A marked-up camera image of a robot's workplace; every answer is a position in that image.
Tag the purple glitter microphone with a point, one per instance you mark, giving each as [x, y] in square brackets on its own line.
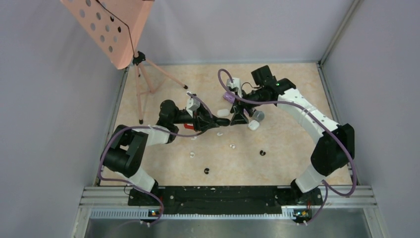
[256, 114]

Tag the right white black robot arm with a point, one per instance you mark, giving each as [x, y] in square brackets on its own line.
[334, 143]

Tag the aluminium front rail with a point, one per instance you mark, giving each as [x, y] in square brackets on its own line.
[111, 202]

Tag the white oval earbud case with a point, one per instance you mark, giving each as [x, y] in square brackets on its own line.
[223, 113]

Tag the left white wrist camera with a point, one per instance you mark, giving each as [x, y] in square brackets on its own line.
[192, 103]

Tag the pink perforated music stand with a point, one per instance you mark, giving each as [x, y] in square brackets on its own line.
[116, 27]

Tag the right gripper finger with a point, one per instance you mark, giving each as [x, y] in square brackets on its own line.
[243, 118]
[235, 118]

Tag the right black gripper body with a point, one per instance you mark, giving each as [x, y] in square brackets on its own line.
[255, 96]

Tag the red grid box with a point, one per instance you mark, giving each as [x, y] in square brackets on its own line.
[188, 126]

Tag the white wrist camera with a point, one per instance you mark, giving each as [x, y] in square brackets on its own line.
[235, 86]
[192, 103]

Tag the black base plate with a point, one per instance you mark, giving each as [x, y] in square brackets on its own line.
[225, 200]

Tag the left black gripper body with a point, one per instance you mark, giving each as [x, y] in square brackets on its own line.
[196, 118]

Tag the white square earbud case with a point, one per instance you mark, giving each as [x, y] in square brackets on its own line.
[253, 125]

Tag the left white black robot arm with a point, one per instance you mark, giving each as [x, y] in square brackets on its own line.
[126, 147]

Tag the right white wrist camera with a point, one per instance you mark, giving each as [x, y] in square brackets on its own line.
[235, 86]

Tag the black earbud charging case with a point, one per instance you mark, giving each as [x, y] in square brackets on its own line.
[223, 122]

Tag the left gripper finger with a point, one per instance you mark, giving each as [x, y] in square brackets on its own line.
[206, 115]
[203, 125]

